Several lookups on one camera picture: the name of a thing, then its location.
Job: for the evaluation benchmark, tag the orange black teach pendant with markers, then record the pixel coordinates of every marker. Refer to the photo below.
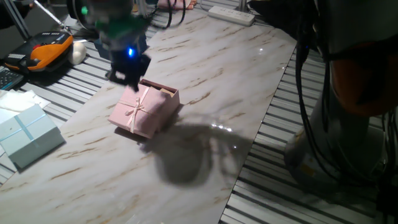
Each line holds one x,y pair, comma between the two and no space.
40,53

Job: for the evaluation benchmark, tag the dark blue gift box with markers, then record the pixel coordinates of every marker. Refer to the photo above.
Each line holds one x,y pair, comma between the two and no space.
101,51

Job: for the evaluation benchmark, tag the white power strip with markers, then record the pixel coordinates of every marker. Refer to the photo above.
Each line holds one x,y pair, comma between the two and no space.
231,15

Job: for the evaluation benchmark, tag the marble pattern board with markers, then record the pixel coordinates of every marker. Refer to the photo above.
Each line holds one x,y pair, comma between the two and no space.
93,186

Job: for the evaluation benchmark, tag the black silver tripod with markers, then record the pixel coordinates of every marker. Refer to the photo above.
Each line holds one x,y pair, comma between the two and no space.
51,15

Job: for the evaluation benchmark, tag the black filament spool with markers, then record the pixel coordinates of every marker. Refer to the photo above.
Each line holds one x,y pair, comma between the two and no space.
74,14

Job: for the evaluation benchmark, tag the aluminium frame post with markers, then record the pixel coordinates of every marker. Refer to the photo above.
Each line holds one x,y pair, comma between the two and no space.
242,4
15,18

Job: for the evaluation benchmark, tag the light blue gift box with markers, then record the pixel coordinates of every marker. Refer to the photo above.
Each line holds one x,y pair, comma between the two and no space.
28,137

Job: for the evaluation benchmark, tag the white paper sheets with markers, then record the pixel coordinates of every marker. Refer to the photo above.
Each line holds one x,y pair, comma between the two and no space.
18,101

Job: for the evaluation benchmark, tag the black computer keyboard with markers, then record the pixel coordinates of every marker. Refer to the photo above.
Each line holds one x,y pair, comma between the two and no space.
7,78

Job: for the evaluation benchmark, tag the pink gift box base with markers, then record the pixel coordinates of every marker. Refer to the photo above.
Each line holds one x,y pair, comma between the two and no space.
172,99

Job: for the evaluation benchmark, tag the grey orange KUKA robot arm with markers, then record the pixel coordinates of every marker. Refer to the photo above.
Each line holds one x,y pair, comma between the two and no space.
357,31

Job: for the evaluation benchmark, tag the pink gift box lid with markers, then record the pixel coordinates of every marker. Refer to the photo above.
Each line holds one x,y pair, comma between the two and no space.
140,112

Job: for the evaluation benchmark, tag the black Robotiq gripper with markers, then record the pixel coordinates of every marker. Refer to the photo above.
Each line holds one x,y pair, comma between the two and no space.
129,63

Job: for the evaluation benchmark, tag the small white plush toy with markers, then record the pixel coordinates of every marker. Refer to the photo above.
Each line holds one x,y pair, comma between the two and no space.
77,53

